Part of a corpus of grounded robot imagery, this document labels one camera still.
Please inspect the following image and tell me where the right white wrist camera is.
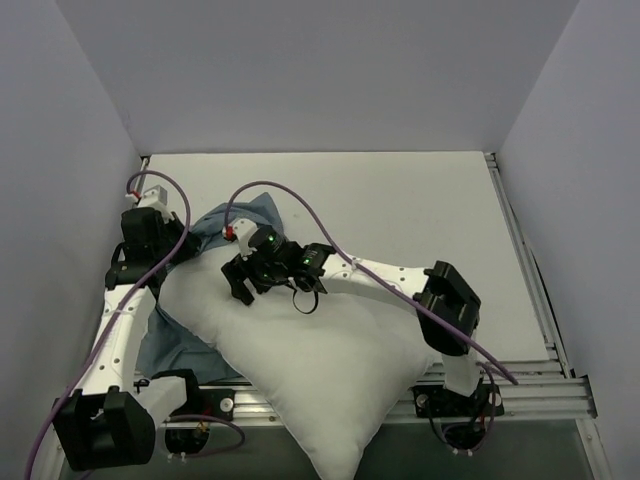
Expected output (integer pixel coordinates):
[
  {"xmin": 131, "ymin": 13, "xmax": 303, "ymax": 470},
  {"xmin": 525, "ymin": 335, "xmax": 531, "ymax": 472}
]
[{"xmin": 222, "ymin": 218, "xmax": 258, "ymax": 258}]

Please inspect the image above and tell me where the black short cable loop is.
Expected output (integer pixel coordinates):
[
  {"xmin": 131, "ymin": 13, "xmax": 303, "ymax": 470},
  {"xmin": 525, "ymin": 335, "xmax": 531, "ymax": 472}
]
[{"xmin": 289, "ymin": 282, "xmax": 321, "ymax": 316}]

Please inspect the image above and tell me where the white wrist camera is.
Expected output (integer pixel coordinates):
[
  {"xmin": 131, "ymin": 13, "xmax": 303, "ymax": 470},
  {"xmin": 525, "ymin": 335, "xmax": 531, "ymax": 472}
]
[
  {"xmin": 125, "ymin": 185, "xmax": 168, "ymax": 211},
  {"xmin": 222, "ymin": 218, "xmax": 258, "ymax": 258}
]

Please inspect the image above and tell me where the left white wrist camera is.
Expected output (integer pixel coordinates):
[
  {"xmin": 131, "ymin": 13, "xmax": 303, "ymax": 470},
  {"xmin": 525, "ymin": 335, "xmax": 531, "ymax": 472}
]
[{"xmin": 125, "ymin": 185, "xmax": 168, "ymax": 211}]

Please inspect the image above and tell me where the white pillow insert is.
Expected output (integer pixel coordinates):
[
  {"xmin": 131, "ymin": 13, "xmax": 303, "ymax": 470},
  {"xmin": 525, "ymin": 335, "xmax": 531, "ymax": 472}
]
[{"xmin": 157, "ymin": 249, "xmax": 441, "ymax": 480}]

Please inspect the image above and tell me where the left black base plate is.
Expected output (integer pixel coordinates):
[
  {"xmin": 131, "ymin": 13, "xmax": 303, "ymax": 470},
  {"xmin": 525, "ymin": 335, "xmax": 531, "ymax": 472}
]
[{"xmin": 166, "ymin": 388, "xmax": 235, "ymax": 422}]

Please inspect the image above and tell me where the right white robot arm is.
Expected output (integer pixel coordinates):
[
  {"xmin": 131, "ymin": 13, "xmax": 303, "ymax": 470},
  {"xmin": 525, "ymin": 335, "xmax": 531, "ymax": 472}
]
[{"xmin": 221, "ymin": 219, "xmax": 481, "ymax": 413}]

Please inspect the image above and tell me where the blue-grey pillowcase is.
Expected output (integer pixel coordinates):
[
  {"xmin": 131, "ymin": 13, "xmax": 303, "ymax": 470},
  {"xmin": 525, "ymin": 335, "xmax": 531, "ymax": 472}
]
[{"xmin": 137, "ymin": 204, "xmax": 289, "ymax": 383}]

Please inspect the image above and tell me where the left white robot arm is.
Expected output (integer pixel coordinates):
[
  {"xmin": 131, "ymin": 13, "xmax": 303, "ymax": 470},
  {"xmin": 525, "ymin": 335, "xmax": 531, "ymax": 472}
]
[{"xmin": 53, "ymin": 206, "xmax": 203, "ymax": 472}]

